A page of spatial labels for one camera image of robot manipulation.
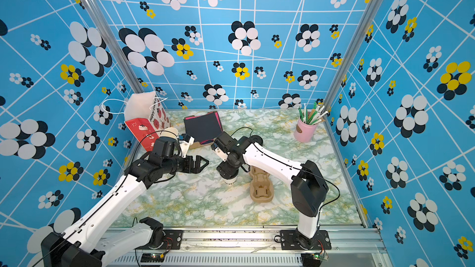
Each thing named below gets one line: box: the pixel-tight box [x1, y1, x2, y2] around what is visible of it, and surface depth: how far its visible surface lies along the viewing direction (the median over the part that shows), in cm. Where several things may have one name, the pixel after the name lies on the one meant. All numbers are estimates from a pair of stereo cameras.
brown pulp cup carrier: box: [249, 165, 274, 204], surface depth 85 cm
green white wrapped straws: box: [298, 101, 329, 126], surface depth 95 cm
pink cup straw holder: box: [293, 118, 318, 143], surface depth 101 cm
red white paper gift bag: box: [124, 91, 171, 152], surface depth 90 cm
